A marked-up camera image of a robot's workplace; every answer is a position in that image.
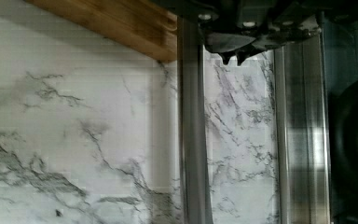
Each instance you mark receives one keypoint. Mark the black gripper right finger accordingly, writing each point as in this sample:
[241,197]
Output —
[273,41]

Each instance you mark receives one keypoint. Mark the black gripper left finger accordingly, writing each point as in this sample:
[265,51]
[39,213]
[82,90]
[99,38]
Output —
[227,46]

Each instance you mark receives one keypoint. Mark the silver oven door handle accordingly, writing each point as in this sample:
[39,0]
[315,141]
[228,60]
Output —
[194,174]

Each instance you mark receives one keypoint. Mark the black pan in oven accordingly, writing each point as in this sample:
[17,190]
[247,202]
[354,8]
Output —
[344,141]

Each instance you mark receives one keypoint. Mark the bamboo cutting board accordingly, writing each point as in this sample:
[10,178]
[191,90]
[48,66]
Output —
[138,24]

